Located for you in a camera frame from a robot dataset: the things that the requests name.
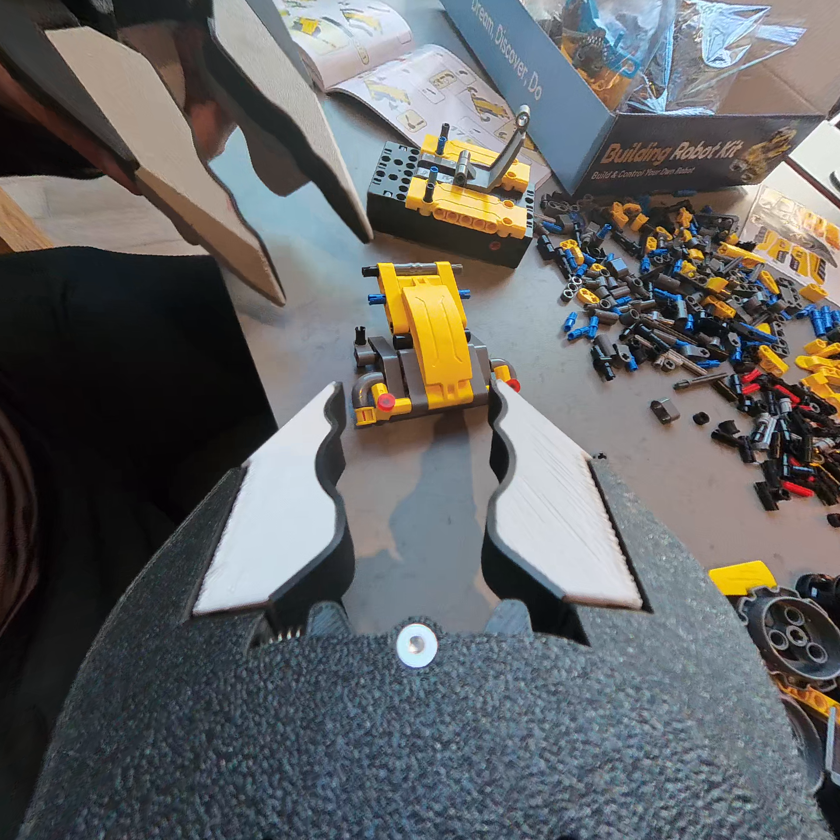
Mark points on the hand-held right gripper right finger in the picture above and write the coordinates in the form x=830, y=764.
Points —
x=564, y=518

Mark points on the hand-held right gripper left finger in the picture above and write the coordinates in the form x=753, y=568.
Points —
x=275, y=518

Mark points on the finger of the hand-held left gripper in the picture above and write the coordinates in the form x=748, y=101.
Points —
x=275, y=98
x=164, y=151

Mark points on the yellow grey toy vehicle assembly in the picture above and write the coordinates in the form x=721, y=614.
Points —
x=433, y=341

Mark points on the person's left hand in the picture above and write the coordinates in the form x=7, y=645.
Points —
x=205, y=128

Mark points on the open instruction booklet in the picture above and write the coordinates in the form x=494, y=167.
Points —
x=394, y=79

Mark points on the small dark grey block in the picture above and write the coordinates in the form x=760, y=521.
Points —
x=665, y=411

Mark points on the yellow curved panel piece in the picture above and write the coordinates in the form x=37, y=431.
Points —
x=741, y=577

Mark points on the black battery box yellow beams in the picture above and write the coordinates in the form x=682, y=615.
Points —
x=453, y=223

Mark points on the blue cardboard kit box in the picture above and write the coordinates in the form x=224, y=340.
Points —
x=512, y=72

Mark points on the pile of small building pieces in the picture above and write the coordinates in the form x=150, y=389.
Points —
x=709, y=315

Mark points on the group of toy wheels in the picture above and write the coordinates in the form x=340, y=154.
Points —
x=794, y=636

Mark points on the person's brown shirt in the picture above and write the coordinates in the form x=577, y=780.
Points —
x=13, y=525

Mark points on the clear bag of blue parts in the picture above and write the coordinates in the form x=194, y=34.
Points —
x=656, y=46

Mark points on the white flat pad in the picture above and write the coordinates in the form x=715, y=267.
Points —
x=814, y=157

